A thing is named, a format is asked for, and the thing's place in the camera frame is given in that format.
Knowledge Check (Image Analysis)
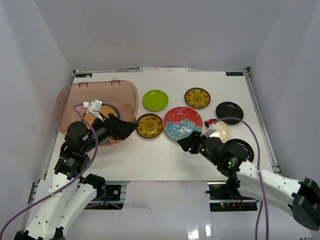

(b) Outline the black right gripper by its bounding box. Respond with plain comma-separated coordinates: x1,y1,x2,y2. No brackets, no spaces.
177,130,219,167

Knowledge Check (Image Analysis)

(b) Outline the blue-green glazed plate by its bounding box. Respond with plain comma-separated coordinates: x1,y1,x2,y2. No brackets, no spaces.
102,103,120,119

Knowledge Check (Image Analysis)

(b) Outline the orange woven bamboo plate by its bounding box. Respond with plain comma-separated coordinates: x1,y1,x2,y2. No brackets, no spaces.
83,105,118,124

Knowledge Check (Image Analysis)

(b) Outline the red plate with teal flower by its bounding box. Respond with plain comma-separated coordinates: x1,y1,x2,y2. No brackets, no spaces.
162,106,204,141

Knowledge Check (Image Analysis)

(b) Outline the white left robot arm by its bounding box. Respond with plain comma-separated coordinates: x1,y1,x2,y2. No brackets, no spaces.
14,113,139,240

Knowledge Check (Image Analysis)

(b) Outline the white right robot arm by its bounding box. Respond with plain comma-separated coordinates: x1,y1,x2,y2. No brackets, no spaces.
177,131,320,231

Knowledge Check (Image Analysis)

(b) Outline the yellow patterned plate near bin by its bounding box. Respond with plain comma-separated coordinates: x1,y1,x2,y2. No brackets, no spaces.
136,113,163,139

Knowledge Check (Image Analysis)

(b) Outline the cream and black plate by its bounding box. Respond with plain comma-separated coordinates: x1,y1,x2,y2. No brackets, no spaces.
213,119,230,143

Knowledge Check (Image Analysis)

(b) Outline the lime green plate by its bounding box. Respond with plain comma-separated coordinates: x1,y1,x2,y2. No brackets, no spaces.
142,89,169,112

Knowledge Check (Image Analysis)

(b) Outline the yellow patterned plate far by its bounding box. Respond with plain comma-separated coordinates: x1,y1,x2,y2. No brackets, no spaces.
184,87,211,109

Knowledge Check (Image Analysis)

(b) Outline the black plate far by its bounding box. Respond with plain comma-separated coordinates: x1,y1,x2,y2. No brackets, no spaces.
215,101,244,120

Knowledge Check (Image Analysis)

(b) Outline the black plate near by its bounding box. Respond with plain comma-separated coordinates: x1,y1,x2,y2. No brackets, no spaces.
225,138,255,163

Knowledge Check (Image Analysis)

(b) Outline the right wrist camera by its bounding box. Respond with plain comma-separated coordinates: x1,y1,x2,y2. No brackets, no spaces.
201,119,217,138

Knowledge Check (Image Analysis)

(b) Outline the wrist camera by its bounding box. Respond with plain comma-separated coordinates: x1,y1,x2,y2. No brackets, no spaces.
201,119,217,138
82,99,103,121

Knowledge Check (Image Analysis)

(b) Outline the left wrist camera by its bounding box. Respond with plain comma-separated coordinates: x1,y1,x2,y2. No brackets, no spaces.
82,99,103,121

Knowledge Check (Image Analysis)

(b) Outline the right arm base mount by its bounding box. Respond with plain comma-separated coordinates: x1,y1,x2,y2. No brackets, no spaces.
206,181,258,213

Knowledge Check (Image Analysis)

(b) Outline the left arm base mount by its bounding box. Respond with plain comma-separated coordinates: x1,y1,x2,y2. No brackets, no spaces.
85,184,127,210

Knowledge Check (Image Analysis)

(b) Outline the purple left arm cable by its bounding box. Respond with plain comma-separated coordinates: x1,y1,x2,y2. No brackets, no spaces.
0,103,123,240

